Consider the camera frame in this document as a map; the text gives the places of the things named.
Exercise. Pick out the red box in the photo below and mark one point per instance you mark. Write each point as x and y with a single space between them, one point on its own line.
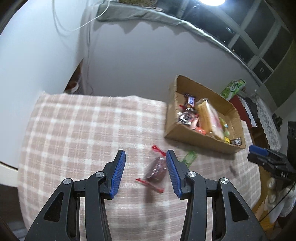
244 113

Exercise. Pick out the grey cloth on ledge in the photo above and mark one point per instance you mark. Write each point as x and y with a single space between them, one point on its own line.
118 12

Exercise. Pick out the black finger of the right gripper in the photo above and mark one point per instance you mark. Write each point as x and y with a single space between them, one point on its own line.
276 163

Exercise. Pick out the green tissue pack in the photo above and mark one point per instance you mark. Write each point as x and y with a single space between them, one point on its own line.
233 88

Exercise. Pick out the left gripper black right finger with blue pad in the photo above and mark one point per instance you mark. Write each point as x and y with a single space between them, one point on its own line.
233 219

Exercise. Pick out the open cardboard box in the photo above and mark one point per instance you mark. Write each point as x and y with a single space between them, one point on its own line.
197 136

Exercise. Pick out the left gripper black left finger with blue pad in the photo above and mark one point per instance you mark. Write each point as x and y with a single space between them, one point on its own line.
59 218

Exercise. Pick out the small green snack packet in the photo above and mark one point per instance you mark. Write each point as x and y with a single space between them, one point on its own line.
226 132

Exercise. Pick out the white lace cloth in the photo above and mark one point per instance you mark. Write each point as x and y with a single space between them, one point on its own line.
267 123

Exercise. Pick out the pink plaid tablecloth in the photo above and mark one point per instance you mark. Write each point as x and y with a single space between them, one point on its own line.
74 136

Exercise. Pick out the Snickers chocolate bar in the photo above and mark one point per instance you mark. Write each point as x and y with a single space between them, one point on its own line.
189 101

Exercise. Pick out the dark window with white frame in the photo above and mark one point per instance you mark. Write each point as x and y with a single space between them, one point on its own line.
250 29

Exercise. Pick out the sliced bread pack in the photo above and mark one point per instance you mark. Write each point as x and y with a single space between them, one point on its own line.
209 119

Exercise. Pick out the white gloved hand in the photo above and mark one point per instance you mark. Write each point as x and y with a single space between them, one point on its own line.
279 202

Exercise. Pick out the silver foil snack pack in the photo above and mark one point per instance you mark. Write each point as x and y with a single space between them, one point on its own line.
188 118

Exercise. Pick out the small dark candy packet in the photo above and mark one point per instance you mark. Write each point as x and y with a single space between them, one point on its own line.
236 141

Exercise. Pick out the dark candy red-edged wrapper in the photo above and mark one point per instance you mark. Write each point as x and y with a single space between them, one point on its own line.
156 171

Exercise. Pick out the green wrapper on table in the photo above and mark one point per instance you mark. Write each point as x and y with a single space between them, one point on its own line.
189 158

